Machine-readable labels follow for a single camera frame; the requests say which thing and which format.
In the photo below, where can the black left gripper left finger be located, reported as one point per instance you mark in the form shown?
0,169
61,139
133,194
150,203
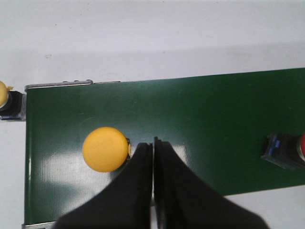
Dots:
124,204

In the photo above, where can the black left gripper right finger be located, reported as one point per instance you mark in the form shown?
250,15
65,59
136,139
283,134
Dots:
184,201

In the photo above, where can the yellow mushroom push button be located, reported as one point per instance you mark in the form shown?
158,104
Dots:
105,149

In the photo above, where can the red mushroom push button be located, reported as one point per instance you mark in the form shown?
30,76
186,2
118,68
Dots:
285,150

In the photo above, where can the green conveyor belt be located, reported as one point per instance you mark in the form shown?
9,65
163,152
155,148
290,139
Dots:
217,124

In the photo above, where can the black push button base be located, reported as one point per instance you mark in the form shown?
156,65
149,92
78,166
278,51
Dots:
12,104

